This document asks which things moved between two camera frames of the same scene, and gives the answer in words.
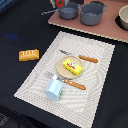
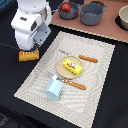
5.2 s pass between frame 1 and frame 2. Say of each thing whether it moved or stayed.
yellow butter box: stayed
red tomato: moved
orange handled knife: stayed
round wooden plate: stayed
